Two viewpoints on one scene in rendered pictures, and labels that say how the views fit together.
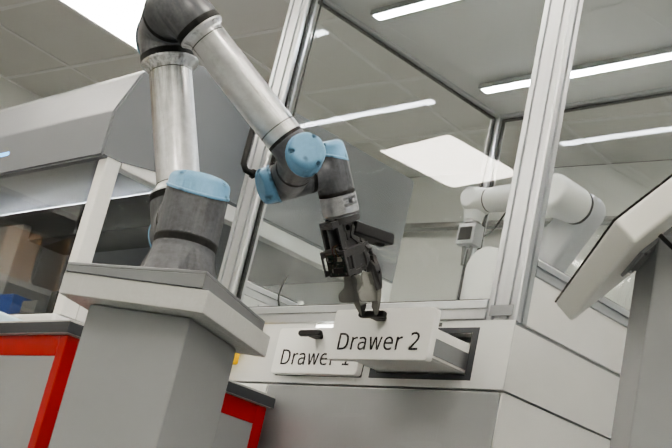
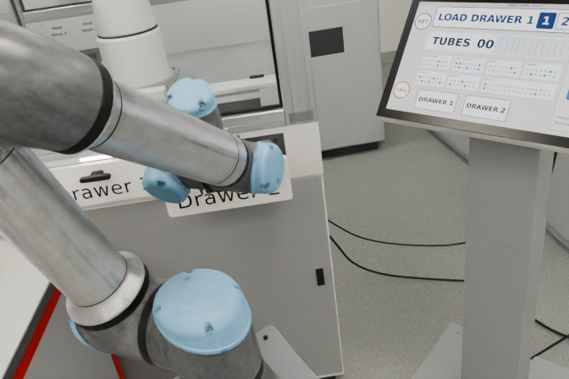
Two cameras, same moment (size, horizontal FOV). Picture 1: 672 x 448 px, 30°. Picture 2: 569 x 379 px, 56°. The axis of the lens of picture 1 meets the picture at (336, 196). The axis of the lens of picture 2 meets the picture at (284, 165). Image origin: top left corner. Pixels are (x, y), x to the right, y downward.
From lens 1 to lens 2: 2.17 m
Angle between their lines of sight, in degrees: 67
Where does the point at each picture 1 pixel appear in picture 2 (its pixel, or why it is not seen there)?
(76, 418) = not seen: outside the picture
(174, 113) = (61, 223)
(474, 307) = (271, 118)
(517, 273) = (307, 84)
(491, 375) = (308, 165)
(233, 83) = (176, 159)
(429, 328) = (286, 175)
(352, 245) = not seen: hidden behind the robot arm
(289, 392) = not seen: hidden behind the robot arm
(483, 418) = (312, 194)
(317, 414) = (130, 226)
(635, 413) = (533, 218)
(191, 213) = (248, 359)
